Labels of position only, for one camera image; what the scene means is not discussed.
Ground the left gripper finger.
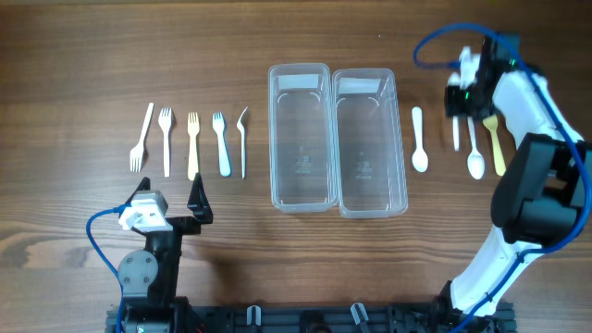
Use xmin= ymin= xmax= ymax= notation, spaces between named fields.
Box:
xmin=124 ymin=177 xmax=151 ymax=205
xmin=187 ymin=173 xmax=212 ymax=217

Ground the white wide-handled spoon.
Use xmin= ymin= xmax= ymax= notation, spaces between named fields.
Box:
xmin=412 ymin=106 xmax=428 ymax=172

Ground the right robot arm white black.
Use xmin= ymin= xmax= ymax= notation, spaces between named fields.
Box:
xmin=445 ymin=31 xmax=591 ymax=316

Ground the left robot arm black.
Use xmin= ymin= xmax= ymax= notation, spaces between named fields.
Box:
xmin=110 ymin=173 xmax=214 ymax=332

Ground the right clear plastic container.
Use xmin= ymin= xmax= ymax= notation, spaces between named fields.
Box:
xmin=333 ymin=68 xmax=408 ymax=219

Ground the clear plastic container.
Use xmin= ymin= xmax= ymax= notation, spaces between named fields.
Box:
xmin=333 ymin=68 xmax=408 ymax=219
xmin=268 ymin=63 xmax=338 ymax=214

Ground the left clear plastic container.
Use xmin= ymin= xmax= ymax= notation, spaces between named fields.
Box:
xmin=268 ymin=63 xmax=338 ymax=214

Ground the yellow plastic spoon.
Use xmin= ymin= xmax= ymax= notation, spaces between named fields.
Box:
xmin=482 ymin=115 xmax=506 ymax=176

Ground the white fork, tines down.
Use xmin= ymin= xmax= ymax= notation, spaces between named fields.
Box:
xmin=129 ymin=103 xmax=154 ymax=172

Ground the white plastic fork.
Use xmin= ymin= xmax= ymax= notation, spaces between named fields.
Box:
xmin=158 ymin=107 xmax=173 ymax=178

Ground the yellow plastic fork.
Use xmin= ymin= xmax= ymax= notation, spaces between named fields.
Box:
xmin=187 ymin=112 xmax=200 ymax=180

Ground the light blue spork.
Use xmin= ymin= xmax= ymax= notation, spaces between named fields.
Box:
xmin=213 ymin=112 xmax=231 ymax=177

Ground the left blue cable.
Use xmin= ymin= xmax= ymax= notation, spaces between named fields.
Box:
xmin=85 ymin=205 xmax=133 ymax=333

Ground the white slim-handled spoon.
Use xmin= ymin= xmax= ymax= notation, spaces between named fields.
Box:
xmin=467 ymin=117 xmax=485 ymax=179

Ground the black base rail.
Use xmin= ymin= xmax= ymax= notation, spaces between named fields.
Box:
xmin=105 ymin=302 xmax=517 ymax=333

